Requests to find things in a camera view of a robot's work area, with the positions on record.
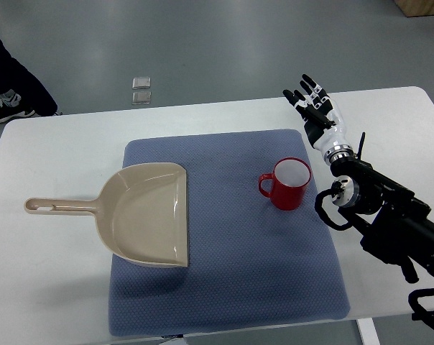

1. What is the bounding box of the metal floor plate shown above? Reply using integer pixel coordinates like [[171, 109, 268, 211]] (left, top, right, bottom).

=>
[[132, 77, 151, 90], [131, 91, 152, 105]]

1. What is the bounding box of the upper metal floor plate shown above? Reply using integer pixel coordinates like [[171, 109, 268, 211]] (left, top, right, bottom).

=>
[[132, 77, 151, 90]]

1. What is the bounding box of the lower metal floor plate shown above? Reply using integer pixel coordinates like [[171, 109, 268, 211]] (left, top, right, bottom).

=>
[[131, 91, 152, 105]]

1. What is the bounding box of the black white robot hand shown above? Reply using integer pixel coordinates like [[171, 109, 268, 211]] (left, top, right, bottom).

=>
[[282, 74, 354, 165]]

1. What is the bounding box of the wooden box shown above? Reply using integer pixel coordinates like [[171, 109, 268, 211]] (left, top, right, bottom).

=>
[[394, 0, 434, 17]]

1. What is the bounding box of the white table leg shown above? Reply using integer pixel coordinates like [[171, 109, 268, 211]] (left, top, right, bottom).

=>
[[356, 318, 380, 345]]

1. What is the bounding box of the red cup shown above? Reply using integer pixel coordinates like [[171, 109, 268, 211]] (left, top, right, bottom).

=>
[[258, 157, 312, 211]]

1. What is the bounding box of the person in dark trousers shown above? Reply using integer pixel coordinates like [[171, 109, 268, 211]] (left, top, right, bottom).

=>
[[0, 39, 58, 116]]

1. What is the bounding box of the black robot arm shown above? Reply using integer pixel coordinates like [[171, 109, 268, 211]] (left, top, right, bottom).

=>
[[313, 134, 434, 330]]

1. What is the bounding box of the beige plastic dustpan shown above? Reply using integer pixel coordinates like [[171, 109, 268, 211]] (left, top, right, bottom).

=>
[[24, 162, 189, 268]]

